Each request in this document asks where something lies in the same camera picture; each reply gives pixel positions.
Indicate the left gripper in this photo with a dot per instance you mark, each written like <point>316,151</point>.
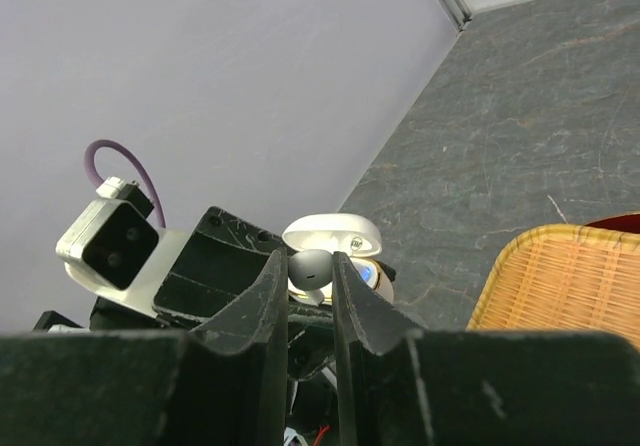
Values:
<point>223,257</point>

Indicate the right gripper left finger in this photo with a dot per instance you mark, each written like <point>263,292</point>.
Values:
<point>223,383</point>

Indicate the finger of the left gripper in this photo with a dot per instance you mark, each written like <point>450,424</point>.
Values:
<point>357,304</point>

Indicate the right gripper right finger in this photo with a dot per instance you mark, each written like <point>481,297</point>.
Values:
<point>400,384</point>

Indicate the white stem earbud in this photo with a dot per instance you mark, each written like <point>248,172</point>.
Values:
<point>309,271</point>

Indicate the white square earbud case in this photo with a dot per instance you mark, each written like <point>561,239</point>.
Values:
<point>353,235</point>

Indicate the woven bamboo basket plate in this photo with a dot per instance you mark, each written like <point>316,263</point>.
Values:
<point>563,277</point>

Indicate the red round tray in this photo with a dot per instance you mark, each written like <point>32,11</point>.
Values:
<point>628,222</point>

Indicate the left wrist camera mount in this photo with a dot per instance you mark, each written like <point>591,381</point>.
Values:
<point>113,251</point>

